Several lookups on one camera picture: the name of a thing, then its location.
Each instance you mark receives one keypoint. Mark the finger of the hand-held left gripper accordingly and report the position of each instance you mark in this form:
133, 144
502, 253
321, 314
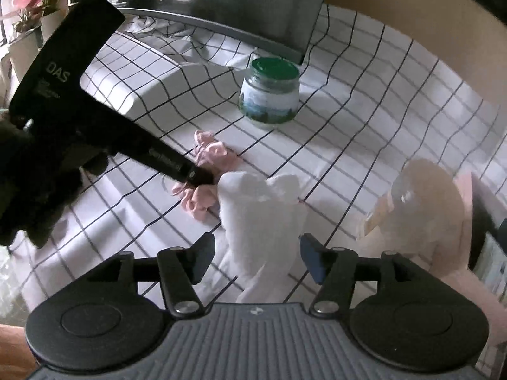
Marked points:
166, 158

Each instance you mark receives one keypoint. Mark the pink ruffled scrunchie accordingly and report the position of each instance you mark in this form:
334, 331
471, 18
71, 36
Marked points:
200, 202

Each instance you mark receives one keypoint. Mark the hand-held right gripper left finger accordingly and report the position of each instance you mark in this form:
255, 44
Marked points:
202, 255

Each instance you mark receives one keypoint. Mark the grey computer monitor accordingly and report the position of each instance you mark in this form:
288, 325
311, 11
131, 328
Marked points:
237, 0

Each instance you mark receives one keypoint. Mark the white plant pot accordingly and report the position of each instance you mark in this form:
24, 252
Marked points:
23, 51

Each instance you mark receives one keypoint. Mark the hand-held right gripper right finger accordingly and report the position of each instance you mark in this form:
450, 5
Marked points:
312, 255

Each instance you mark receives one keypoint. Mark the green lid glass jar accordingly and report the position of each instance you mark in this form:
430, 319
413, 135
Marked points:
269, 99

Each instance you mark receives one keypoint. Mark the white soft cloth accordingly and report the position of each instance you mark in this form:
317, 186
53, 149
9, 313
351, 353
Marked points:
261, 221

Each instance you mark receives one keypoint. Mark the white black checkered tablecloth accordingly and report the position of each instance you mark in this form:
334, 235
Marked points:
356, 107

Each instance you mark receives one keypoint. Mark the pink cardboard box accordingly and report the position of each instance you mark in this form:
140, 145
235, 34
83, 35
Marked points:
464, 190

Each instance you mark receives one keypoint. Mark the clear plastic jar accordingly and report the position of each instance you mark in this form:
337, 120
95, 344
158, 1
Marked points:
420, 206

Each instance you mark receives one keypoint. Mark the person's left hand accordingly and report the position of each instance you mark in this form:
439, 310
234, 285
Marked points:
35, 178

